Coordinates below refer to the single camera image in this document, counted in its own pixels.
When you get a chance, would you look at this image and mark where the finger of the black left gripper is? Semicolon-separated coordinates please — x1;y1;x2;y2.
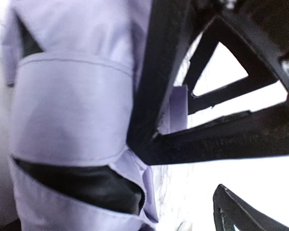
127;0;190;154
144;9;289;165

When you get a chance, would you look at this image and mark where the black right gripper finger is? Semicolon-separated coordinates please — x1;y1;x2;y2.
213;184;289;231

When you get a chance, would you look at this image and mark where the lilac folding umbrella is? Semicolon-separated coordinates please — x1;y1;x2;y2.
1;0;190;231

